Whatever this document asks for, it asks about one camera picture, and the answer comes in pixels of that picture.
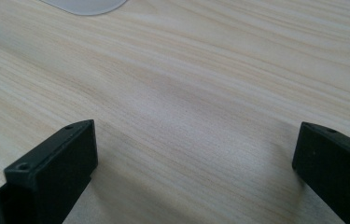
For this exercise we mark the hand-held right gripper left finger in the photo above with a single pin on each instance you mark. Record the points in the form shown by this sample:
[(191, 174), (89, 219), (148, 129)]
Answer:
[(54, 168)]

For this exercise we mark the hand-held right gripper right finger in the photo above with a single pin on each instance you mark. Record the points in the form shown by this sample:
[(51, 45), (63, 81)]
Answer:
[(334, 168)]

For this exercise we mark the white round plate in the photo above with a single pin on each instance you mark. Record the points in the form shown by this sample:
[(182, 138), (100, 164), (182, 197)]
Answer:
[(85, 6)]

